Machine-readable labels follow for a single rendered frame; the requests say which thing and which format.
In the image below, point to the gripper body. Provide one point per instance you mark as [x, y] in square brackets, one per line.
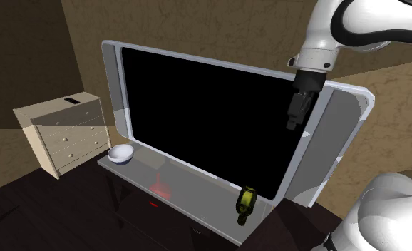
[307, 82]

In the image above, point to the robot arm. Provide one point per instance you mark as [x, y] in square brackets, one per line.
[324, 31]

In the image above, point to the grey framed television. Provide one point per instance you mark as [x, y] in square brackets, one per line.
[209, 121]

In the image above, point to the green glass bottle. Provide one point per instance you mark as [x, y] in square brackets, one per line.
[246, 201]

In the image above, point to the dark stand with grey top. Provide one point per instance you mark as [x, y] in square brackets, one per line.
[199, 198]

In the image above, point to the red translucent tapered object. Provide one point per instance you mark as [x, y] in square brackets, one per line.
[161, 189]

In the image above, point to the white bowl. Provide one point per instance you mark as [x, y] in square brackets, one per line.
[121, 153]

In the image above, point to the black remote control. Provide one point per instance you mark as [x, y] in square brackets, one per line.
[72, 100]

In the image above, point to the beige chest of drawers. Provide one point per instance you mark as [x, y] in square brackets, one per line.
[70, 139]

